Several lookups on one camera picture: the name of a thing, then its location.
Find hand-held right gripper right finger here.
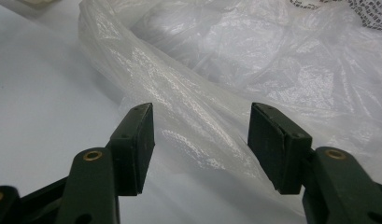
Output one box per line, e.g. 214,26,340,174
247,102,382,224

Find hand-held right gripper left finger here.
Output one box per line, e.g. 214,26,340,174
53,102,156,224

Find clear smiley plastic bag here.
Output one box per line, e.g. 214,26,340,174
78,0,382,220

